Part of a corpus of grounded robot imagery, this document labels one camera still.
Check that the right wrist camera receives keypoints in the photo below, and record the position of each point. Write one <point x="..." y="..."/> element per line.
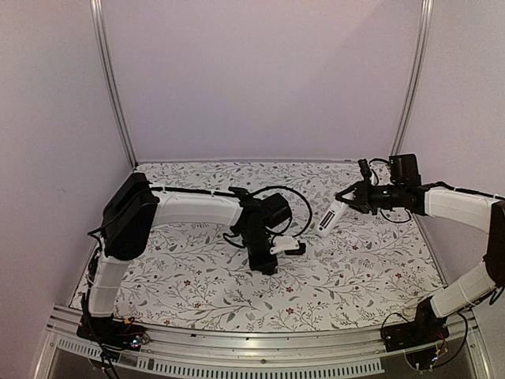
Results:
<point x="367" y="173"/>

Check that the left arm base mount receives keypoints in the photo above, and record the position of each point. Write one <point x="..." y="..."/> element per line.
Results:
<point x="118" y="334"/>

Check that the right aluminium frame post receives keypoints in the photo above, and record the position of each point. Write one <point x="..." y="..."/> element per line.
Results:
<point x="415" y="76"/>

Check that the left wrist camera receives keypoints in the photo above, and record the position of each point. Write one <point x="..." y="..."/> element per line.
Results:
<point x="288" y="245"/>

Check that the left aluminium frame post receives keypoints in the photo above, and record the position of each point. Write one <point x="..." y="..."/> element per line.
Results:
<point x="100" y="30"/>

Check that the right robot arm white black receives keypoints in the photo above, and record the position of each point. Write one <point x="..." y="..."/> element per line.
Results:
<point x="482" y="211"/>

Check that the white remote control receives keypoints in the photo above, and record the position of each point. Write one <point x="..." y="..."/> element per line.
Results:
<point x="330" y="218"/>

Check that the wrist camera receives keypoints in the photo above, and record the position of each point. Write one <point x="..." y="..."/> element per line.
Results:
<point x="288" y="245"/>
<point x="367" y="173"/>

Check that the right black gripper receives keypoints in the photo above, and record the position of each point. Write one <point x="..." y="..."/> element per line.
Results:
<point x="361" y="196"/>

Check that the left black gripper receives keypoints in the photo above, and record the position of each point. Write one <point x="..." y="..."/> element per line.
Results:
<point x="262" y="267"/>

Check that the aluminium frame post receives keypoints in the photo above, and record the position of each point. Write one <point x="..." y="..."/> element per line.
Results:
<point x="415" y="76"/>
<point x="100" y="30"/>

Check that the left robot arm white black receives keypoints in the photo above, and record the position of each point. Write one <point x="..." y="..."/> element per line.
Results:
<point x="138" y="206"/>

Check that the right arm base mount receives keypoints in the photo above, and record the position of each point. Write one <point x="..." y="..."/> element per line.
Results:
<point x="425" y="328"/>

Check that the front aluminium rail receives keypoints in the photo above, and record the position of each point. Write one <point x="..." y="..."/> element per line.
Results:
<point x="191" y="353"/>

